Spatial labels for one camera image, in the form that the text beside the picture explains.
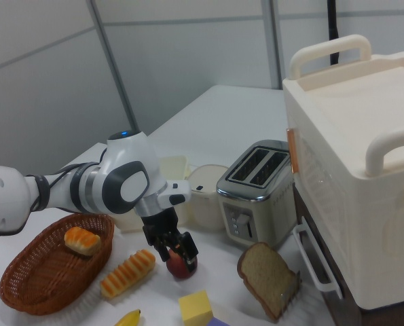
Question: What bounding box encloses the dark brown cabinet base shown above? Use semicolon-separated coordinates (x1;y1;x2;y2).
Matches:
292;183;371;326

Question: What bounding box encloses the cream toy cabinet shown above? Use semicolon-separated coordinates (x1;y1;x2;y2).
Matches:
282;33;404;310

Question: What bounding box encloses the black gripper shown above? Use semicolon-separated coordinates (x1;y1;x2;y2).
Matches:
141;206;200;273

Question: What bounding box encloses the brown bread slice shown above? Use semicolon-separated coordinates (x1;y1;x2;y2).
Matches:
237;241;297;322

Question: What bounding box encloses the purple foam cube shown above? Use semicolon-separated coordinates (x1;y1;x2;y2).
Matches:
206;315;232;326

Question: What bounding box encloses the white wire tray handle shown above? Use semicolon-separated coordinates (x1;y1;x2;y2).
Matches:
292;223;344;300

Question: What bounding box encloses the copper cabinet door handle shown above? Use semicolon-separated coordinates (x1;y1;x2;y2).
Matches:
286;128;299;176

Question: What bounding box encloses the yellow banana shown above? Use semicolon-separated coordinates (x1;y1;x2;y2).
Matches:
114;308;142;326

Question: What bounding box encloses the orange glazed bread bun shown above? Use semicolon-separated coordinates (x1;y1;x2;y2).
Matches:
64;226;102;256

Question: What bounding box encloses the open cream plastic container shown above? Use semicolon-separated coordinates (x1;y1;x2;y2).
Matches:
113;155;192;232

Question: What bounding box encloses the brown wicker basket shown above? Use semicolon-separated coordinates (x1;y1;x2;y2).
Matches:
0;213;115;316

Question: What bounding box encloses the long striped bread roll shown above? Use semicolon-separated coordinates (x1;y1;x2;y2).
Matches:
100;249;156;299

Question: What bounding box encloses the black background pole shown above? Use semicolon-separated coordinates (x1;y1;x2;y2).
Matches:
325;0;342;66

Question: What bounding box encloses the yellow foam cube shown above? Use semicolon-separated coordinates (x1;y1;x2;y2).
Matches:
177;290;213;326

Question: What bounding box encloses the chrome two-slot toaster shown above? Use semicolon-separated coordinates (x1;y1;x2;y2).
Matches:
216;139;297;249

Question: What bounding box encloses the small white lidded bin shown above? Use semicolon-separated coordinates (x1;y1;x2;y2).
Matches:
187;164;229;232

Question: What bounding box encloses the red apple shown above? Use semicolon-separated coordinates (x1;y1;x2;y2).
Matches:
166;249;198;280

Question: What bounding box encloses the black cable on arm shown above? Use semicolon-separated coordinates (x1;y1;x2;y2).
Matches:
24;149;107;213

